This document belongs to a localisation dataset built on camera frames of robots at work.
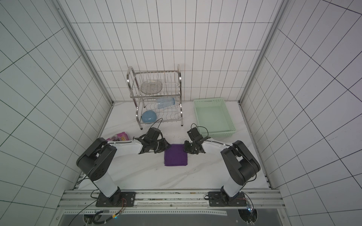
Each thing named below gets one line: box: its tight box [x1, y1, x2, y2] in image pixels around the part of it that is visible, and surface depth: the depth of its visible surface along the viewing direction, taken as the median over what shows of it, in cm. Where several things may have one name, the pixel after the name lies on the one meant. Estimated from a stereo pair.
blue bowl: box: [141, 110, 157, 123], surface depth 104 cm
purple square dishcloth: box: [164, 143, 188, 167], surface depth 90 cm
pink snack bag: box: [106, 131, 130, 142], surface depth 94 cm
